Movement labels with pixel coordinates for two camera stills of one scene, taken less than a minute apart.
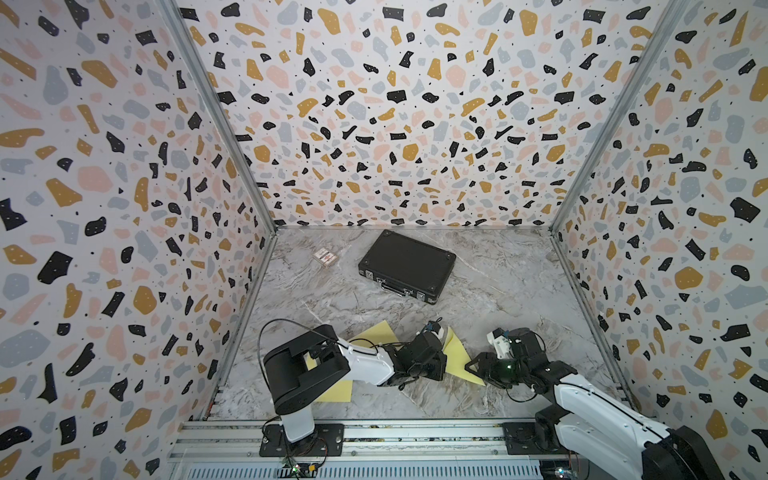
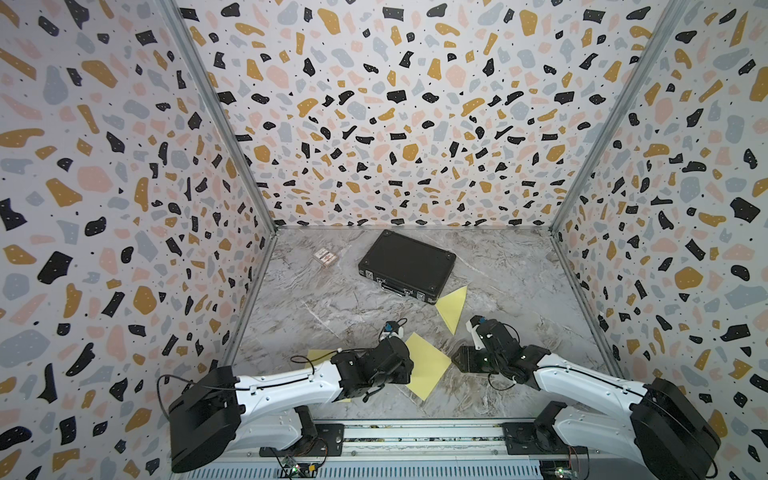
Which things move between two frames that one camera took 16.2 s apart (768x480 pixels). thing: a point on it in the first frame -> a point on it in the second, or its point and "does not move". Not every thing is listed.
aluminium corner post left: [177, 23] does not move
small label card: [325, 257] does not move
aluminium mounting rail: [231, 450] does not move
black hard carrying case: [408, 267] does not move
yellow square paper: [457, 358] -> [450, 307]
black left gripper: [440, 368] -> [405, 377]
